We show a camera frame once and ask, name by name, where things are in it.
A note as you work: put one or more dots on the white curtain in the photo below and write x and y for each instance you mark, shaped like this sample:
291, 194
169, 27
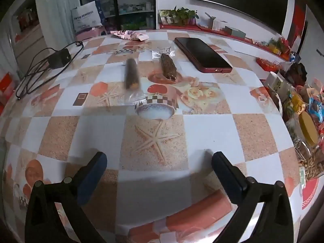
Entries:
55, 12

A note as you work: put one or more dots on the brown lumpy snack clear wrapper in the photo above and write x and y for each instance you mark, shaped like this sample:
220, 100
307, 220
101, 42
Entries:
167, 64

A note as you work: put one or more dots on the jar with yellow lid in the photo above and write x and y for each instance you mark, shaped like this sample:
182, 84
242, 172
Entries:
308, 129

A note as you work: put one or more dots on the pink snack packet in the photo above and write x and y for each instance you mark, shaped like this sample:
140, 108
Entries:
129, 35

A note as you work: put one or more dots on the smartphone in red case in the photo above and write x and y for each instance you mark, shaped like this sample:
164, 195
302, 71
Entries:
202, 54

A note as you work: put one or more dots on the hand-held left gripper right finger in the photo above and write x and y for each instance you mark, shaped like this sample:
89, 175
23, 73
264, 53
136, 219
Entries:
227, 177

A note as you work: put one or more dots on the small white box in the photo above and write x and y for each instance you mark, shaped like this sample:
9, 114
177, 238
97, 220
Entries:
214, 22

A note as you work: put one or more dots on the dark stick snack clear wrapper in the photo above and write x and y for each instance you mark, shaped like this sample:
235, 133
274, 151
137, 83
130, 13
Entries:
131, 73

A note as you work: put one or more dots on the black television screen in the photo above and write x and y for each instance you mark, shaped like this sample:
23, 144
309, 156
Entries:
240, 2

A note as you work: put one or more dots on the white printed bag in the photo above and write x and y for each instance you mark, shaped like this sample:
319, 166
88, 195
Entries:
84, 17

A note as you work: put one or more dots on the green potted plant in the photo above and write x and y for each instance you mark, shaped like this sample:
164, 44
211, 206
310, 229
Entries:
181, 14

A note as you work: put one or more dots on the red edged low cabinet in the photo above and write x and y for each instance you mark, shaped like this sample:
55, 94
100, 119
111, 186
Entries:
177, 26

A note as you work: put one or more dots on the green box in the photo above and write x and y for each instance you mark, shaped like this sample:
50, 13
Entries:
235, 31

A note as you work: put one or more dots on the black power adapter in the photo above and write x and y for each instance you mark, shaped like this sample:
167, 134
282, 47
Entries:
59, 58

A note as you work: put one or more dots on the pile of assorted snack packets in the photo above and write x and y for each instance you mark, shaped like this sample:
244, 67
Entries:
291, 101

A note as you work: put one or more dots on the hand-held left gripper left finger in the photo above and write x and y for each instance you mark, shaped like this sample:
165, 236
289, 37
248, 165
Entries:
93, 174

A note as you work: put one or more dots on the red patterned basket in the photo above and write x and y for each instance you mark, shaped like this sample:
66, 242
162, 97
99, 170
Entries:
269, 64

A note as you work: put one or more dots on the pink stool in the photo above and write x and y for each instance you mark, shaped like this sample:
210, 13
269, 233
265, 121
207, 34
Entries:
91, 33

